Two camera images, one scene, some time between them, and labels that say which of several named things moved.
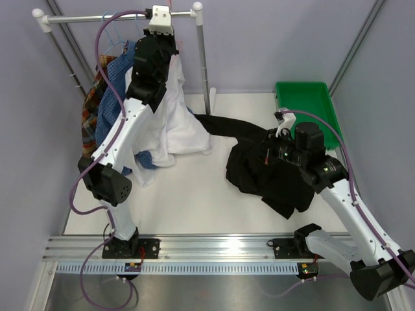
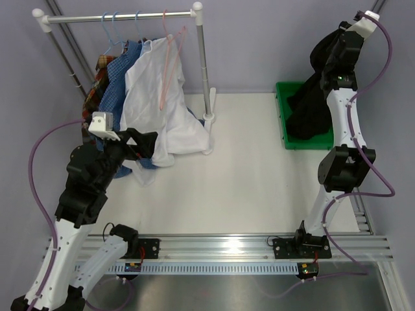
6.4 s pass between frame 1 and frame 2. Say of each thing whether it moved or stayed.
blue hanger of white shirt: stayed
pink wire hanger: moved
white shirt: stayed
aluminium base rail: stayed
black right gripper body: moved
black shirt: moved
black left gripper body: moved
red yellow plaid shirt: stayed
